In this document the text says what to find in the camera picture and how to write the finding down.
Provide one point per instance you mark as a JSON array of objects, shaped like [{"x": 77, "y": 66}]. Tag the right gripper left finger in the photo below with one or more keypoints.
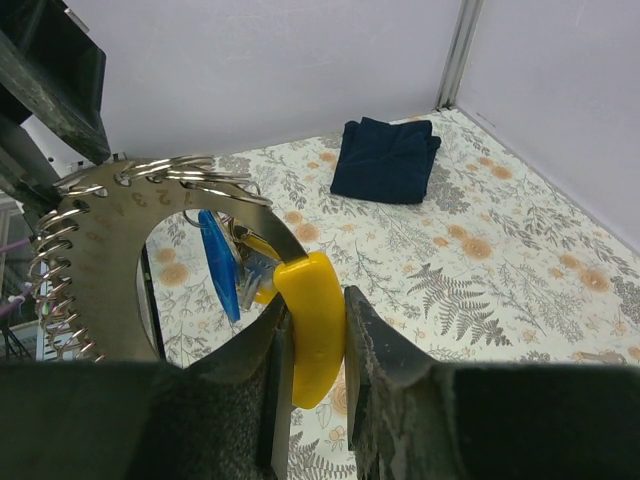
[{"x": 226, "y": 416}]

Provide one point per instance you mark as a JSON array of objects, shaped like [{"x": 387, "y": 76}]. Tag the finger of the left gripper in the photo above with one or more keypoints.
[{"x": 50, "y": 68}]

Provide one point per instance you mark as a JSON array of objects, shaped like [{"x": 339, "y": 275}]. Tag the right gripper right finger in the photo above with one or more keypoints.
[{"x": 411, "y": 416}]

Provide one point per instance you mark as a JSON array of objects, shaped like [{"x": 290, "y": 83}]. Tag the yellow capped key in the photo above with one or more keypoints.
[{"x": 258, "y": 261}]

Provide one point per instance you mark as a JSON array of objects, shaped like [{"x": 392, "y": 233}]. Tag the floral tablecloth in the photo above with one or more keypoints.
[{"x": 495, "y": 264}]

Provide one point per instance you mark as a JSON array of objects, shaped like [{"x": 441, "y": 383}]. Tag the dark blue folded cloth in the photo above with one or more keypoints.
[{"x": 385, "y": 163}]

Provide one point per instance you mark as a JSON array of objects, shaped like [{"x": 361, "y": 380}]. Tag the left corner frame post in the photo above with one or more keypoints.
[{"x": 457, "y": 57}]

